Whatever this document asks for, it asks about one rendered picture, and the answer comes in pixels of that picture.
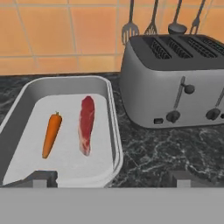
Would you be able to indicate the white tupperware container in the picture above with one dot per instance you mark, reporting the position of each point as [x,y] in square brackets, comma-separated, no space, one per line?
[70,137]

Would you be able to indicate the orange carrot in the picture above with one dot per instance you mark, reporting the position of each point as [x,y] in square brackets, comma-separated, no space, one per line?
[51,134]

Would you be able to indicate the grey slotted spatula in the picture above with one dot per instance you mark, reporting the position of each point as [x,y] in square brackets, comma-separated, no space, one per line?
[129,29]

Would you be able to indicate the grey serving fork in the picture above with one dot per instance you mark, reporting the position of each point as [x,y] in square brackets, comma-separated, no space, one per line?
[197,20]

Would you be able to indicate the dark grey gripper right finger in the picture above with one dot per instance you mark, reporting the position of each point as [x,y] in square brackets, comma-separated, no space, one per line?
[182,178]

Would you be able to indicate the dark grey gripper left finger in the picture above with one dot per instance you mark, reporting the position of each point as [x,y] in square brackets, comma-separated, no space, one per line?
[43,178]

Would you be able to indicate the silver four-slot toaster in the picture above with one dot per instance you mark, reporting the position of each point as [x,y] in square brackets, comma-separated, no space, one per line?
[172,87]

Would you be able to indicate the red raw steak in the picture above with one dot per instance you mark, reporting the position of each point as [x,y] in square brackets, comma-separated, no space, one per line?
[86,125]

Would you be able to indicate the grey ladle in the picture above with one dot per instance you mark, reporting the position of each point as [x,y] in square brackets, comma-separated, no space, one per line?
[176,26]

